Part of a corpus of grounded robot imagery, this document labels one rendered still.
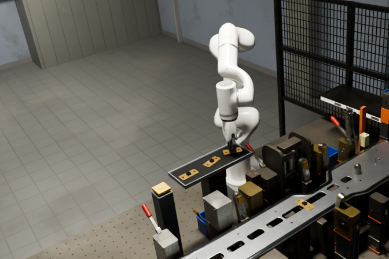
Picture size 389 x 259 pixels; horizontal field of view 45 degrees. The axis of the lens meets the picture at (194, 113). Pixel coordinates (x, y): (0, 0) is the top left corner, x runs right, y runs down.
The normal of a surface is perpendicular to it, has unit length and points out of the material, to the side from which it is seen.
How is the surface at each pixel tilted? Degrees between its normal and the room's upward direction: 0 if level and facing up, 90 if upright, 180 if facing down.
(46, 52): 90
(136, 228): 0
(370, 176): 0
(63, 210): 0
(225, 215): 90
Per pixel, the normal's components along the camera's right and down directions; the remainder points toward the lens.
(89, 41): 0.54, 0.32
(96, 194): -0.12, -0.88
